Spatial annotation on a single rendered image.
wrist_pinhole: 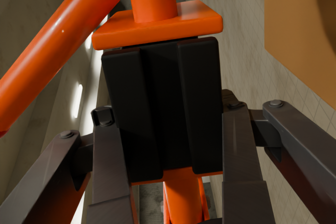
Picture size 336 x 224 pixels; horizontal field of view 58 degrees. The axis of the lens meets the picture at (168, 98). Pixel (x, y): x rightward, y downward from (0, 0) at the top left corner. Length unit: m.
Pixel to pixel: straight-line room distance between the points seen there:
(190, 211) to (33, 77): 0.12
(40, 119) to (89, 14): 6.10
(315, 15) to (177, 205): 0.19
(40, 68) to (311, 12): 0.22
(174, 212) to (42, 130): 5.85
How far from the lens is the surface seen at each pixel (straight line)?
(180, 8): 0.18
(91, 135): 0.16
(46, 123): 6.12
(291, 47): 0.34
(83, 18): 0.17
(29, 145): 5.91
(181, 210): 0.20
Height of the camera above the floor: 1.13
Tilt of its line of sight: 2 degrees up
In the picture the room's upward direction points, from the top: 98 degrees counter-clockwise
